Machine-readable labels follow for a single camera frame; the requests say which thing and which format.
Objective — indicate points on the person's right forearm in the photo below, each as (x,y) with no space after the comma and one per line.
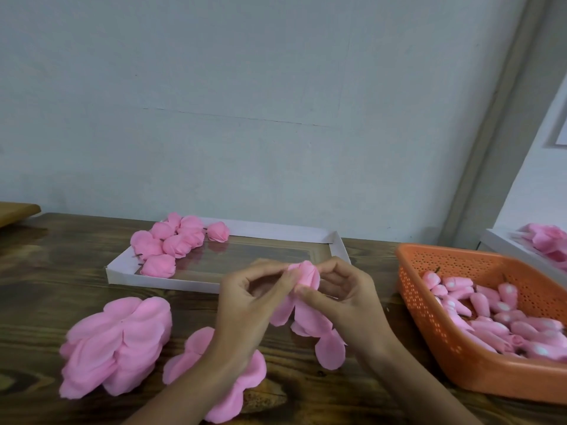
(421,389)

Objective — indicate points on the orange plastic basket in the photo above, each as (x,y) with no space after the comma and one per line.
(465,376)

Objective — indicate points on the stack of pink petals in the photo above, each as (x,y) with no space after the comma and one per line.
(186,363)
(115,345)

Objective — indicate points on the pink petal flower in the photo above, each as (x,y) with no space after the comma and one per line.
(192,231)

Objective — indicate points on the grey door frame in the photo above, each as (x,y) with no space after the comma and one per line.
(501,115)

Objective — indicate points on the group of finished pink roses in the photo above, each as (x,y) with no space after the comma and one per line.
(145,246)

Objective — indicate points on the white shallow tray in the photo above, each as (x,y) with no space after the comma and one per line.
(230,259)

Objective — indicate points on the pink rose buds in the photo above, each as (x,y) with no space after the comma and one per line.
(485,316)

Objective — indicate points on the person's right hand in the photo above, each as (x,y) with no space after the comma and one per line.
(354,305)

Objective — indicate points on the person's left hand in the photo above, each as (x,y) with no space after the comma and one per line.
(241,318)

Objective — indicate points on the pile of pink petals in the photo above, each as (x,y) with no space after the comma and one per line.
(547,239)

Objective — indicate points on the white paper notice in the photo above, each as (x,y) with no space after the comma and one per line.
(562,132)

